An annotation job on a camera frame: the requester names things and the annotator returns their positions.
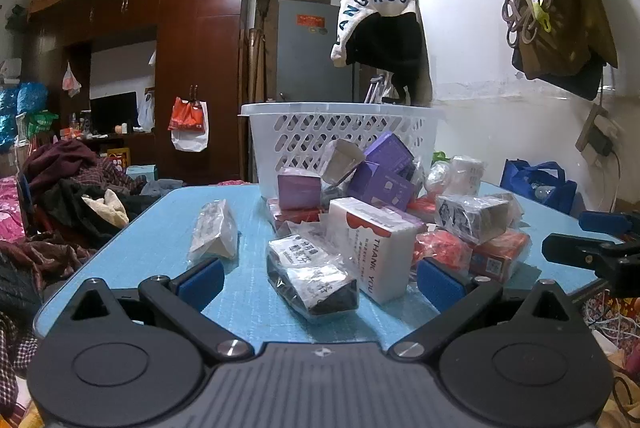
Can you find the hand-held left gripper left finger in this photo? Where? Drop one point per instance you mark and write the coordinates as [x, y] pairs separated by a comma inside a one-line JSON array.
[[201, 282]]

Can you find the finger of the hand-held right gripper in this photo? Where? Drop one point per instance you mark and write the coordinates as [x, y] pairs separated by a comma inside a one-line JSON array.
[[575, 250], [602, 222]]

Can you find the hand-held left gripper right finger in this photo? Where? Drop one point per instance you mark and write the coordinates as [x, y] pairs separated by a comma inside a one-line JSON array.
[[439, 282]]

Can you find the white plastic basket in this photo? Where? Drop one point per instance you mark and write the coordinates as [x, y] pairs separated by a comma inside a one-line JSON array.
[[295, 128]]

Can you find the red packet in clear plastic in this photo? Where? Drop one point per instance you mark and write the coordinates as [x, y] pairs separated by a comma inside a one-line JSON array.
[[442, 250]]

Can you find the orange red box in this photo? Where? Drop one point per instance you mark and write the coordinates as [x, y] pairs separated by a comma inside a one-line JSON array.
[[500, 257]]

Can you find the black and white patterned box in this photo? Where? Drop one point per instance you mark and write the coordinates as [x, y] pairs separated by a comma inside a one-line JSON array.
[[470, 217]]

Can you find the blue tote bag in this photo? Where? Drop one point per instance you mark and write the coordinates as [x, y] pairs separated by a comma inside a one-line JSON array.
[[517, 180]]

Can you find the white wrapped packet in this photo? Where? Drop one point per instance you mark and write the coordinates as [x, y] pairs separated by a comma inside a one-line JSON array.
[[462, 175]]

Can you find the flat red packet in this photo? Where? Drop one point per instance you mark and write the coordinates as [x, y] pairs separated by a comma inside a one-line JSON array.
[[295, 217]]

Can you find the black packet in clear plastic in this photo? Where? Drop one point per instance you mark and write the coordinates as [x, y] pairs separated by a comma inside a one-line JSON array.
[[320, 280]]

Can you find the light blue box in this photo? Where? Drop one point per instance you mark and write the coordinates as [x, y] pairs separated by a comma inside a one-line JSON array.
[[142, 172]]

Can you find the pale purple box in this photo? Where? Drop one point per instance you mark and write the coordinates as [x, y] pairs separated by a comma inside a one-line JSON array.
[[299, 190]]

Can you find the yellow crate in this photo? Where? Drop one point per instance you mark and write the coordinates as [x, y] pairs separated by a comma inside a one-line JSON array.
[[118, 156]]

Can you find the grey cardboard box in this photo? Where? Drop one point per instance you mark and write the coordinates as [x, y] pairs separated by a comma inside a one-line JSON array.
[[340, 160]]

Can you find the pile of clothes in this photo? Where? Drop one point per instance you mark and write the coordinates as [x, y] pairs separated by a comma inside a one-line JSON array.
[[75, 188]]

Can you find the orange and white plastic bag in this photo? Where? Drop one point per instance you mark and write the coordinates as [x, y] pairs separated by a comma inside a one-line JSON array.
[[187, 120]]

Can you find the black television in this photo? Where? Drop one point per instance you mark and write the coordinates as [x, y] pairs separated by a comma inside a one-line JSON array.
[[112, 110]]

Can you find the metal crutches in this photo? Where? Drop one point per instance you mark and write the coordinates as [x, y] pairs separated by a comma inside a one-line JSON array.
[[372, 90]]

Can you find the wooden boards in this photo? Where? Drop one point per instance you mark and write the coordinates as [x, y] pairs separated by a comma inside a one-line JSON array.
[[256, 58]]

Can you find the brown wooden wardrobe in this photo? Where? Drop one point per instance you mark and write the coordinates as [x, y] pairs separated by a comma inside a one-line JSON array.
[[200, 43]]

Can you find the small white plastic bag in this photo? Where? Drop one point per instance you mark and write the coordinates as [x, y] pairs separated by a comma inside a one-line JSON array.
[[70, 80]]

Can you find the white and black jacket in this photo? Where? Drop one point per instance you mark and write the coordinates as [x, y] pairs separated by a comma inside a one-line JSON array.
[[385, 43]]

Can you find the grey door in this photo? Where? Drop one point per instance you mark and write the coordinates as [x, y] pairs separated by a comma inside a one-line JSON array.
[[305, 53]]

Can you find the blue plastic bag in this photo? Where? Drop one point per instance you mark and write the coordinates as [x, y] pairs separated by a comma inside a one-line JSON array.
[[25, 98]]

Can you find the wall power adapter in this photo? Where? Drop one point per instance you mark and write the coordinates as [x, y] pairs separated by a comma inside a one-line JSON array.
[[600, 135]]

